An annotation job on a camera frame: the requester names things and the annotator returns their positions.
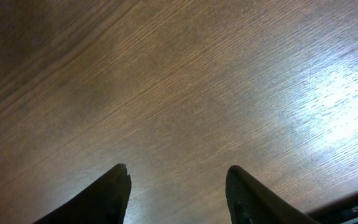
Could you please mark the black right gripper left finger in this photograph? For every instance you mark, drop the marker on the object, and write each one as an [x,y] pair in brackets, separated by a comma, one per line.
[104,201]

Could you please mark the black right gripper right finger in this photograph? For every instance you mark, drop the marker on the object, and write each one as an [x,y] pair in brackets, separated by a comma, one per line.
[250,201]

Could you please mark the black metal frame structure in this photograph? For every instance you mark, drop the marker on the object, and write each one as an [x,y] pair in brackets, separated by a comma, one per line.
[344,210]

